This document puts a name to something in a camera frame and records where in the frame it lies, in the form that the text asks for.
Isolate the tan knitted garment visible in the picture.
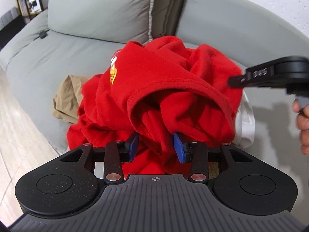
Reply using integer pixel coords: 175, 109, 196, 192
52, 75, 90, 124

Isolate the grey fabric sofa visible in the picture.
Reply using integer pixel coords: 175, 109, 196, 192
1, 0, 308, 175

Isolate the brown grey back cushion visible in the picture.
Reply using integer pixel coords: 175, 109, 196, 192
151, 0, 184, 38

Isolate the white grey garment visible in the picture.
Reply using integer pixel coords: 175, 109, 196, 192
233, 91, 256, 150

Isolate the red t-shirt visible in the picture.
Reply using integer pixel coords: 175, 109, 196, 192
66, 36, 243, 175

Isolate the person's right hand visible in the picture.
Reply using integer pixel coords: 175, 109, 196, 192
293, 100, 309, 155

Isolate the grey piped cushion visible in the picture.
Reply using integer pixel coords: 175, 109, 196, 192
48, 0, 154, 44

